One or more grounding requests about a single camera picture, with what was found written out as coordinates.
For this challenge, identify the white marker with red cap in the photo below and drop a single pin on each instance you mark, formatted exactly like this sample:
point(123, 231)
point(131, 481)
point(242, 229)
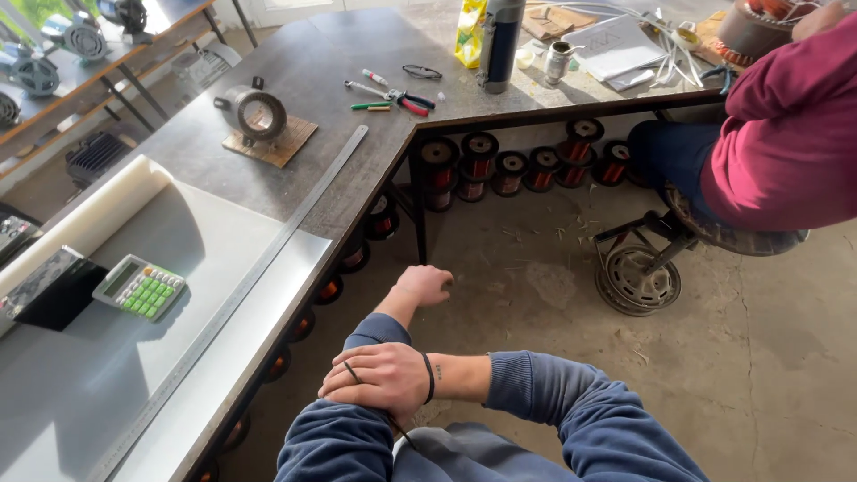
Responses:
point(374, 76)

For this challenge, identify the large stator with copper winding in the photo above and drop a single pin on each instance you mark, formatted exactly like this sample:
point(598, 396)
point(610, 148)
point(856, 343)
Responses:
point(746, 30)

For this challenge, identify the person's right hand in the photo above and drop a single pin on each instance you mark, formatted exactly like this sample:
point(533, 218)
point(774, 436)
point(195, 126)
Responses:
point(392, 378)

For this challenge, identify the long steel ruler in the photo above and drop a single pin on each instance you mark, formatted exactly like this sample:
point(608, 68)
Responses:
point(268, 261)

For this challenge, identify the black flat case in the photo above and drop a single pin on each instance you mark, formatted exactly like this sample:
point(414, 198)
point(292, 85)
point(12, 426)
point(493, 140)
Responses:
point(57, 291)

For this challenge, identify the person's left fingers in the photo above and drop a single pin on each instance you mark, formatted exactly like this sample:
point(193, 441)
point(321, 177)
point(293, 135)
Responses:
point(442, 282)

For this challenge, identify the black wristband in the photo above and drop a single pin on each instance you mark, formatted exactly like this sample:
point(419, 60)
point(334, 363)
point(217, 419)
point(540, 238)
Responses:
point(429, 378)

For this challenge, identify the bundle of white strips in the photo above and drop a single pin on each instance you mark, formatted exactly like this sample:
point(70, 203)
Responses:
point(673, 53)

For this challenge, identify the metal workshop stool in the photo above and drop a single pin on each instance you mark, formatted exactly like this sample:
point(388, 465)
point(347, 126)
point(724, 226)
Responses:
point(639, 274)

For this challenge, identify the yellow snack bag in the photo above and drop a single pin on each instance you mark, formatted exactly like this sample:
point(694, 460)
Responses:
point(470, 33)

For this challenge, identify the thin dark stick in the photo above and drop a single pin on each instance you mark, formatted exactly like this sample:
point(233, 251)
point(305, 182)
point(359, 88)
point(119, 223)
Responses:
point(351, 372)

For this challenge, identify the small grey motor stator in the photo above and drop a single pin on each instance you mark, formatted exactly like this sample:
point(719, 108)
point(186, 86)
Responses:
point(253, 112)

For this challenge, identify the cardboard pieces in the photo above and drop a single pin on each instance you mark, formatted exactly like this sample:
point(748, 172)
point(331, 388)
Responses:
point(552, 20)

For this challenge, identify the green pen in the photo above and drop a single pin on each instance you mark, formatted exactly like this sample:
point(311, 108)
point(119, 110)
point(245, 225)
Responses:
point(368, 105)

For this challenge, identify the red and black pliers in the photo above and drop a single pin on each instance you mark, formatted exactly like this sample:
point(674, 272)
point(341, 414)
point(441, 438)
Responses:
point(415, 103)

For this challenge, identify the metal cup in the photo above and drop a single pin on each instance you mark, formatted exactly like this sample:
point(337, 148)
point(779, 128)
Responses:
point(557, 63)

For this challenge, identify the person's right fingers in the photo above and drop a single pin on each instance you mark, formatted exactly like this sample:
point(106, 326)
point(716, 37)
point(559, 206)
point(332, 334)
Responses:
point(345, 383)

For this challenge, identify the wooden shelf with motors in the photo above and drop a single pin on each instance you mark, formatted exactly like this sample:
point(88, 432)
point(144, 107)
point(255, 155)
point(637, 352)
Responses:
point(73, 73)

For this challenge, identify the calculator with green keys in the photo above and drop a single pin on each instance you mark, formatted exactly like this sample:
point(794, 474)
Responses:
point(140, 288)

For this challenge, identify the dark blue thermos flask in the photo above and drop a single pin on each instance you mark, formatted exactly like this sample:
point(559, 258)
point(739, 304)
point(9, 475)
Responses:
point(502, 47)

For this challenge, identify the white insulating sheet roll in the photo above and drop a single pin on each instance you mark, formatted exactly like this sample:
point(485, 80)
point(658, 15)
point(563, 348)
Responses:
point(134, 375)

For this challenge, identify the black eyeglasses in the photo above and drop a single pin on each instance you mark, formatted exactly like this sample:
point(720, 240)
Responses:
point(422, 71)

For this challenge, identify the white paper notebook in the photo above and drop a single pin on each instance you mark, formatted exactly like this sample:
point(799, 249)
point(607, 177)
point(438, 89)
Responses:
point(612, 50)

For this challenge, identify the person's left hand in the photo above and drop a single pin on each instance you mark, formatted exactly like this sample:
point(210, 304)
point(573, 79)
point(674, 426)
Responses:
point(420, 284)

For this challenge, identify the grey device with buttons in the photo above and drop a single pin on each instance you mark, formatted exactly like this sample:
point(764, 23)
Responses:
point(13, 231)

